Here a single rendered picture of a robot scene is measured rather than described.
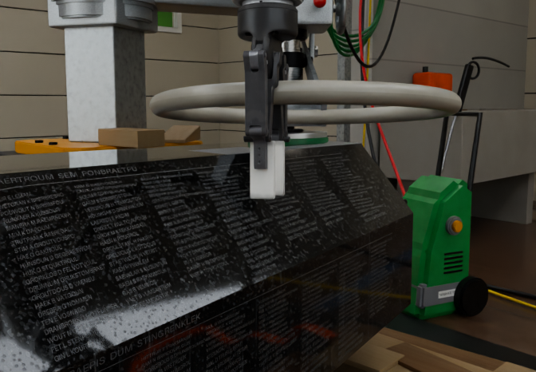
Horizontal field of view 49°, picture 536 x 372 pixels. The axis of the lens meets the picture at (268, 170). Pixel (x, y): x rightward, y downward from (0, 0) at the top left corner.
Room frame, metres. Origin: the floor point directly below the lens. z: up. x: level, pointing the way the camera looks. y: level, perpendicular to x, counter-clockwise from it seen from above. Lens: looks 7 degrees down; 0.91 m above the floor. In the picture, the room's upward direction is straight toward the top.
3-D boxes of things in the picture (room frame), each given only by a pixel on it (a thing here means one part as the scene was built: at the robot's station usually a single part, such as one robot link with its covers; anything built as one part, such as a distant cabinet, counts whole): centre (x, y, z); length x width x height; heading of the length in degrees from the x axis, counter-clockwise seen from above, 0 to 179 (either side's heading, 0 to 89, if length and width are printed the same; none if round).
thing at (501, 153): (4.23, -1.45, 0.43); 1.30 x 0.62 x 0.86; 132
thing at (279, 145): (0.76, -0.01, 0.83); 0.03 x 0.01 x 0.07; 75
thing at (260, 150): (0.69, 0.01, 0.86); 0.03 x 0.01 x 0.05; 165
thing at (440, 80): (4.30, -1.22, 1.00); 0.50 x 0.22 x 0.33; 132
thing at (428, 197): (2.54, -0.72, 0.43); 0.35 x 0.35 x 0.87; 26
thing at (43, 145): (2.01, 0.55, 0.76); 0.49 x 0.49 x 0.05; 41
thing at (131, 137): (1.79, 0.42, 0.81); 0.20 x 0.10 x 0.05; 49
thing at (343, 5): (1.73, -0.17, 1.18); 0.15 x 0.10 x 0.15; 0
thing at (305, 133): (1.61, -0.05, 0.82); 0.21 x 0.21 x 0.01
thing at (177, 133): (2.00, 0.30, 0.80); 0.20 x 0.10 x 0.05; 172
